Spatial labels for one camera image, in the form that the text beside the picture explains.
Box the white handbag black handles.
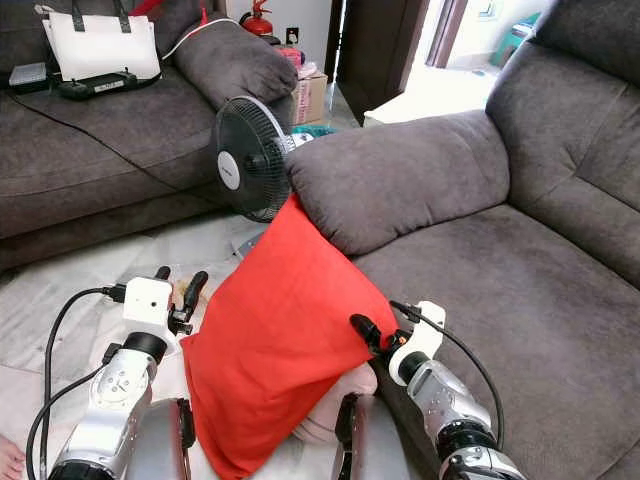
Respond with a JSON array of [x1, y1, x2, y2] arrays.
[[40, 0, 163, 83]]

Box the red packets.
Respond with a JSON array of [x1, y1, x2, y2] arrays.
[[275, 45, 306, 71]]

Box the dark brown long sofa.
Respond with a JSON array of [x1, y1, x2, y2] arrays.
[[0, 0, 301, 271]]

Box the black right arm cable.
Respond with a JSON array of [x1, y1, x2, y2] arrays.
[[388, 298, 508, 446]]

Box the pink pillow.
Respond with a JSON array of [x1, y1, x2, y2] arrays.
[[295, 362, 379, 444]]

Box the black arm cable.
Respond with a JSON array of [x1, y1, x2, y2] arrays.
[[25, 285, 126, 480], [388, 298, 508, 446]]

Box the cardboard box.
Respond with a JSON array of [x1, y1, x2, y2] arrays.
[[295, 65, 329, 126]]

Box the small black grey box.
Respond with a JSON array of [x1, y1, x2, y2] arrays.
[[10, 62, 51, 94]]

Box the dark brown two-seat sofa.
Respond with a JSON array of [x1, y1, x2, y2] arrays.
[[285, 0, 640, 480]]

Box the dark wooden door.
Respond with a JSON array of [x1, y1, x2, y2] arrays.
[[335, 0, 461, 98]]

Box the green plastic stool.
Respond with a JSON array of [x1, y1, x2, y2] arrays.
[[490, 12, 541, 69]]

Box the red pillow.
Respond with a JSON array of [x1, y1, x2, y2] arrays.
[[180, 193, 401, 479]]

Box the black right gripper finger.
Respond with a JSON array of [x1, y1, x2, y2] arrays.
[[350, 313, 391, 351]]

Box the silver left robot leg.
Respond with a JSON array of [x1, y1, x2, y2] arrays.
[[125, 398, 197, 480]]

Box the black table fan grey base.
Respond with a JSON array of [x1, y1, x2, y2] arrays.
[[213, 96, 311, 259]]

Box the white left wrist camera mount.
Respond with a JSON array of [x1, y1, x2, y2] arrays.
[[122, 277, 174, 338]]

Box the red fire extinguisher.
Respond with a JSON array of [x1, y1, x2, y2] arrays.
[[240, 0, 276, 38]]

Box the flat black router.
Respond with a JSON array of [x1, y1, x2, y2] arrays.
[[58, 72, 161, 101]]

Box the bare foot of person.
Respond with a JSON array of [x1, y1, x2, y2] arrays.
[[0, 435, 27, 480]]

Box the thin black power cable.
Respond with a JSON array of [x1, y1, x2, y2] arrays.
[[10, 92, 231, 196]]

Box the white cord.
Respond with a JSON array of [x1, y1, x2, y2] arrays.
[[160, 18, 236, 59]]

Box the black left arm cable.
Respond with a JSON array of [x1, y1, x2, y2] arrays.
[[25, 285, 126, 480]]

